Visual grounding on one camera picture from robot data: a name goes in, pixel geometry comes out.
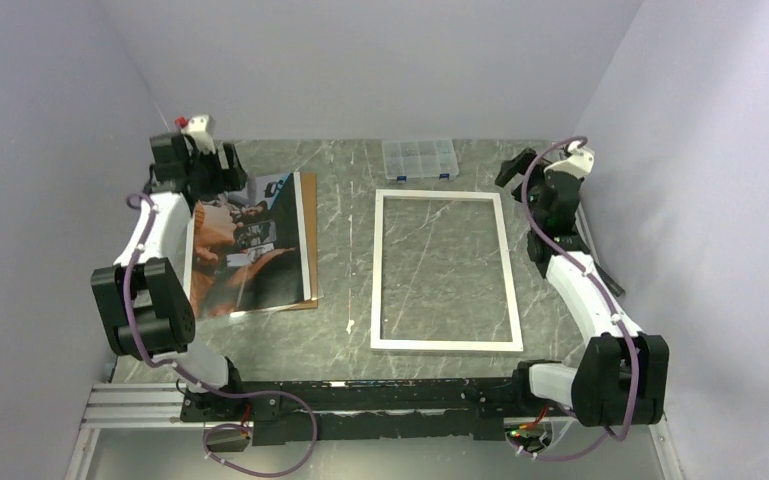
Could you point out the clear plastic organizer box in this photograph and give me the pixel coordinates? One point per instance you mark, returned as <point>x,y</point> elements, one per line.
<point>418,159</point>

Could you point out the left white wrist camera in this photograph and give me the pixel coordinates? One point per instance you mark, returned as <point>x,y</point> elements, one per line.
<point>199,129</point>

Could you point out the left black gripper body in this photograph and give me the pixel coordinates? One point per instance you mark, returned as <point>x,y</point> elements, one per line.
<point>212,179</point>

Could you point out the white wooden picture frame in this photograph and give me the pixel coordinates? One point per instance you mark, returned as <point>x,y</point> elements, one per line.
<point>377,342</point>

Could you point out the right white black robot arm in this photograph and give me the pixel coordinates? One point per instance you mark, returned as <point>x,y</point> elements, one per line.
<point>621,377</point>

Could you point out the printed photo poster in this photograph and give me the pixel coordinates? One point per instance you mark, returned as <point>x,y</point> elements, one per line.
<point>248,250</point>

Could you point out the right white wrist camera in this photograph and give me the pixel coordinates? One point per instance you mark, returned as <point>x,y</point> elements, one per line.
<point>578,163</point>

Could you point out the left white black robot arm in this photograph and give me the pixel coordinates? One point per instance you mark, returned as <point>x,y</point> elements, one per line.
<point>144,309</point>

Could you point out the brown backing board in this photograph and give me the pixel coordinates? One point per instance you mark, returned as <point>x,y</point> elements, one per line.
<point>307,191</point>

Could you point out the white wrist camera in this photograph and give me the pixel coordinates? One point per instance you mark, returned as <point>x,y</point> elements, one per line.
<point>578,163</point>
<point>199,129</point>

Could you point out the aluminium extrusion rail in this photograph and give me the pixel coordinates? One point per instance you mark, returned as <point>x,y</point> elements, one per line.
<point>133,406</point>

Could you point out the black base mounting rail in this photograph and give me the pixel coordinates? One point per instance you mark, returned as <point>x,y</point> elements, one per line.
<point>280,412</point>

